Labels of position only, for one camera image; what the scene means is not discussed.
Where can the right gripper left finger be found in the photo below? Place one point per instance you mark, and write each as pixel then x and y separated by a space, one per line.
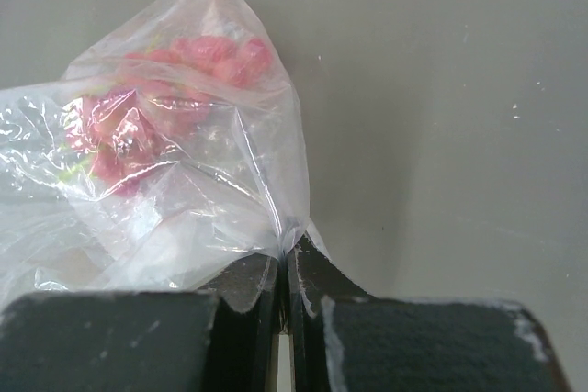
pixel 218 337

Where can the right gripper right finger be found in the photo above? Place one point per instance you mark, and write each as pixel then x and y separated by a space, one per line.
pixel 344 339

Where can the blue zip top bag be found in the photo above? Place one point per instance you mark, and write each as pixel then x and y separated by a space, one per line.
pixel 237 186

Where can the light red fake grapes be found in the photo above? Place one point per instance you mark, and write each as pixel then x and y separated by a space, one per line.
pixel 127 130

